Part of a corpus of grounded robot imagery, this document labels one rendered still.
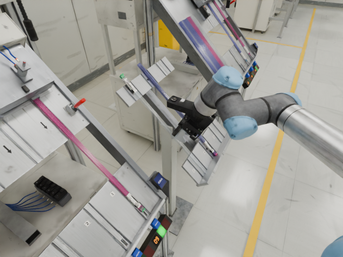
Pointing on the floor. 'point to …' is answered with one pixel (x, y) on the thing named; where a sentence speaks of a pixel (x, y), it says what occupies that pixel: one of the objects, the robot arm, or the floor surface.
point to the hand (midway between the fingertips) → (172, 134)
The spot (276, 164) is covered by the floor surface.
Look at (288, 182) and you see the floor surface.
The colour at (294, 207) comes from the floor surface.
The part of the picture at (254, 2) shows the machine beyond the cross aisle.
